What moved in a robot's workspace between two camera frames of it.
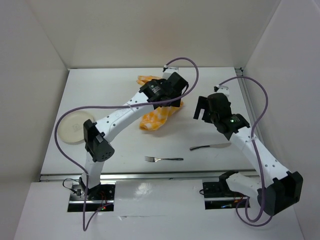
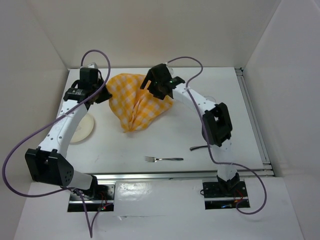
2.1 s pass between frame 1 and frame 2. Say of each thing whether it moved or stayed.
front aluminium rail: stayed
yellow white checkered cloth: moved
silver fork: stayed
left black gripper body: moved
